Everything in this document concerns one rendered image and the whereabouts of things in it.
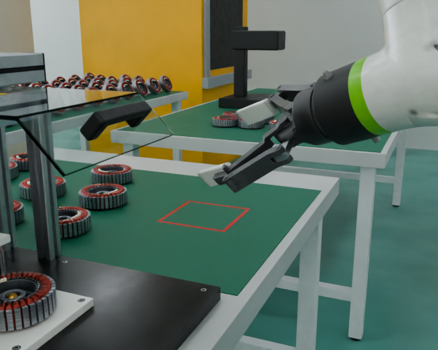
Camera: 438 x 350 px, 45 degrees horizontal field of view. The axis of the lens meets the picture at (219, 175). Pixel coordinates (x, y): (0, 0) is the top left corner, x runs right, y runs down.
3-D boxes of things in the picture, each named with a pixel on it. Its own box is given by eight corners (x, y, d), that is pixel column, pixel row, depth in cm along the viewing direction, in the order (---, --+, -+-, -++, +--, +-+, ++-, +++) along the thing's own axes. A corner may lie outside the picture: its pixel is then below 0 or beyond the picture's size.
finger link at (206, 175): (242, 176, 74) (240, 179, 74) (211, 183, 79) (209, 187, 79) (229, 161, 73) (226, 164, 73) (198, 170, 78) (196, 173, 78)
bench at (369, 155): (405, 204, 362) (416, 94, 342) (369, 349, 197) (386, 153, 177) (254, 186, 403) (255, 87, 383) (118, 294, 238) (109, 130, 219)
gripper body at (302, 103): (339, 154, 65) (284, 168, 72) (359, 109, 70) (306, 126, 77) (304, 111, 62) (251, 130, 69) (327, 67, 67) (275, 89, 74)
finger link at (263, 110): (265, 101, 80) (267, 97, 80) (235, 113, 85) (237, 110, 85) (277, 114, 81) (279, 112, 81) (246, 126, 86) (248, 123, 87)
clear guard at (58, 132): (174, 135, 75) (172, 94, 74) (65, 177, 54) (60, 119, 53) (-2, 121, 88) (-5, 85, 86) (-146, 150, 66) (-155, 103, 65)
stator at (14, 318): (74, 301, 74) (72, 277, 73) (16, 343, 64) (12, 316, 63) (12, 287, 79) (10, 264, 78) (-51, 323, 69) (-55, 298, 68)
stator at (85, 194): (69, 204, 126) (68, 189, 125) (107, 193, 134) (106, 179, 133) (99, 214, 119) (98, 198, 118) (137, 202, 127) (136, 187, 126)
